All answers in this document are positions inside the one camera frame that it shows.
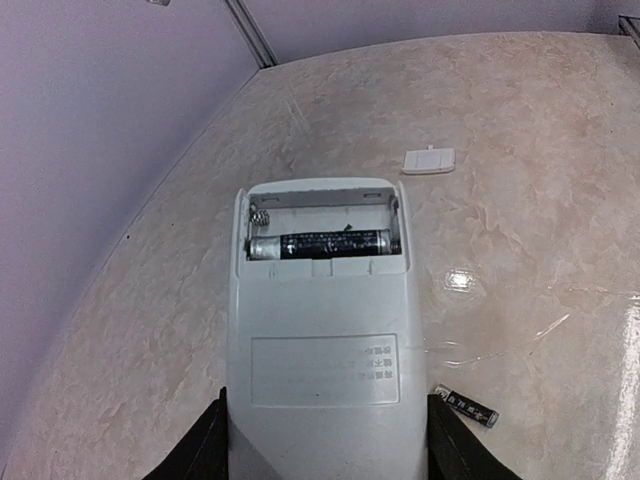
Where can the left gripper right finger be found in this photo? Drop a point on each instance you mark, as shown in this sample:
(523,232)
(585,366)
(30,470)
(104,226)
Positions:
(454,452)

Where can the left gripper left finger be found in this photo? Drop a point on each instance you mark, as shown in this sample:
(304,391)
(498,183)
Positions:
(202,453)

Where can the black AAA battery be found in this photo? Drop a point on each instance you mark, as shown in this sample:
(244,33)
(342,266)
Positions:
(472,409)
(323,245)

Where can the white remote control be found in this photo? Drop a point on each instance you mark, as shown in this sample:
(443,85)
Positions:
(326,374)

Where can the white battery cover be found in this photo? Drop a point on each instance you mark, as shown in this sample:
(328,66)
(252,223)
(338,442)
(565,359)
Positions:
(429,161)

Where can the left aluminium frame post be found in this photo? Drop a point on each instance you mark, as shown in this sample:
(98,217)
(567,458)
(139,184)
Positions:
(251,33)

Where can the aluminium frame post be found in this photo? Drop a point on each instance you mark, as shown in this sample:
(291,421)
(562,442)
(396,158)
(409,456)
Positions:
(630,26)
(251,33)

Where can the right aluminium frame post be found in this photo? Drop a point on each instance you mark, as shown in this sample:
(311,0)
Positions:
(630,26)

